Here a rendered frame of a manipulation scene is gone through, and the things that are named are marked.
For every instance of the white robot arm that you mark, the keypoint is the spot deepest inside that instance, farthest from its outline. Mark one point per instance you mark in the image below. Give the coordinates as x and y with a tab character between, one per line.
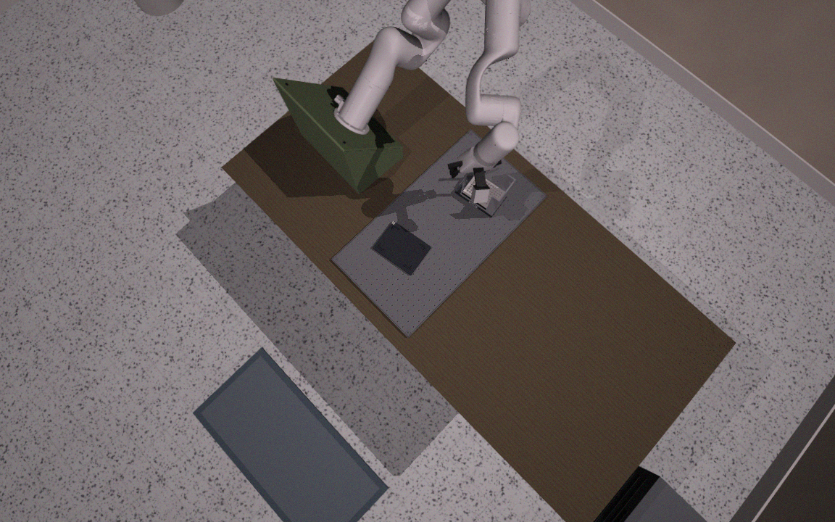
395	47

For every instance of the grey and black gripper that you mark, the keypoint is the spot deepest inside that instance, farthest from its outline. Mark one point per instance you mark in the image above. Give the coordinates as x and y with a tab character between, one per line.
467	161

